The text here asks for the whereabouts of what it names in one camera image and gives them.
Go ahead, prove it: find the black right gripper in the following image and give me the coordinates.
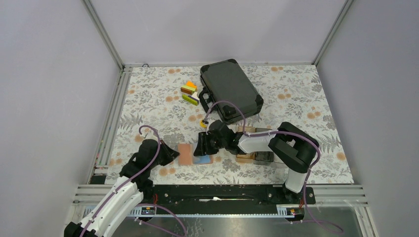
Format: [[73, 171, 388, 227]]
[[193, 132, 227, 157]]

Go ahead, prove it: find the pink leather card holder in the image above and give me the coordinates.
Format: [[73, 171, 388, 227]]
[[177, 143, 213, 165]]

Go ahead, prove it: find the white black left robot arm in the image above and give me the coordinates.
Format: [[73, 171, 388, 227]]
[[64, 139, 180, 237]]

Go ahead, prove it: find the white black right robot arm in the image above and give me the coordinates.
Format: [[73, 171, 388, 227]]
[[194, 120, 321, 203]]

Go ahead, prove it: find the clear acrylic card organizer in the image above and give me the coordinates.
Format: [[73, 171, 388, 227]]
[[236, 128, 287, 168]]

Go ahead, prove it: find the yellow round token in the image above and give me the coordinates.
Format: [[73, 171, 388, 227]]
[[200, 119, 208, 128]]

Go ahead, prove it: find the floral patterned table mat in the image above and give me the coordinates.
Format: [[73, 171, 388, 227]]
[[105, 65, 354, 184]]

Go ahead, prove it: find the dark grey hard case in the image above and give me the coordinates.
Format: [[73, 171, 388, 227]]
[[198, 59, 264, 124]]

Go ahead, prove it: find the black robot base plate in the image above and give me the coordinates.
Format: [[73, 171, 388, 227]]
[[141, 184, 316, 215]]

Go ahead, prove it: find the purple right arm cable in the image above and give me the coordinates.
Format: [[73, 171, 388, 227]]
[[203, 100, 322, 210]]

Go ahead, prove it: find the aluminium frame rail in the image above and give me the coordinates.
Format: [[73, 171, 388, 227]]
[[87, 65, 133, 184]]

